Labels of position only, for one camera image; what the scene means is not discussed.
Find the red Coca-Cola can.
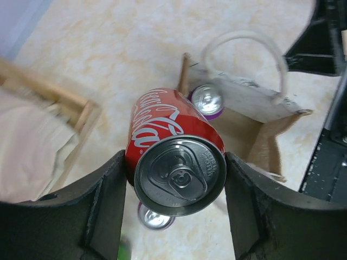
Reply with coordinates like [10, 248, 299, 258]
[125, 88, 227, 217]

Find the purple fanta can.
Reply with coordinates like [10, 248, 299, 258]
[188, 84, 224, 121]
[137, 202, 175, 231]

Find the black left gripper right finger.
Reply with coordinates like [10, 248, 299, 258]
[225, 152, 346, 259]

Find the wooden clothes rack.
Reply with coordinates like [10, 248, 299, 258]
[1, 58, 101, 201]

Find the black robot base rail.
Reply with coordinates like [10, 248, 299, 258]
[280, 1, 346, 205]

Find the cream folded cloth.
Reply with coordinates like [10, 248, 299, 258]
[1, 90, 79, 203]

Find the green Perrier glass bottle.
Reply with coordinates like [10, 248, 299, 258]
[117, 236, 132, 260]

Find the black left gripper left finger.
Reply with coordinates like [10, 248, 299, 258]
[1, 151, 126, 259]

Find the burlap canvas tote bag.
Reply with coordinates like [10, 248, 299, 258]
[177, 30, 313, 183]

